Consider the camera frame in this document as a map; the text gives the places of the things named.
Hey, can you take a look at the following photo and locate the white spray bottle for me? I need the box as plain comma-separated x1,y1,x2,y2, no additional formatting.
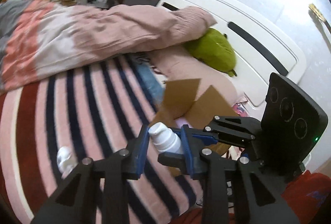
148,122,183,154

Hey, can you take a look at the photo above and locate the brown cardboard box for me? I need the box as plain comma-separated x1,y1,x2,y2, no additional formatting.
148,78,240,178

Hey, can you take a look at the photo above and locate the striped fleece blanket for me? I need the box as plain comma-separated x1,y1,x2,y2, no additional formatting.
0,54,205,224

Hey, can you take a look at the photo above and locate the white bed headboard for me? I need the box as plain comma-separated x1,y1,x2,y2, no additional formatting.
157,0,306,113

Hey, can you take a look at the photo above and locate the pink pillow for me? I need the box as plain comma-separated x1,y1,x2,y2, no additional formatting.
147,45,248,106

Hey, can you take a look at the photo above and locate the green plush toy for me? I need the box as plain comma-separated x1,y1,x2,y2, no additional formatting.
183,28,237,77

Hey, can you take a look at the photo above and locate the pink patchwork duvet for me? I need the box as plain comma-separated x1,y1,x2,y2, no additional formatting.
1,0,216,93

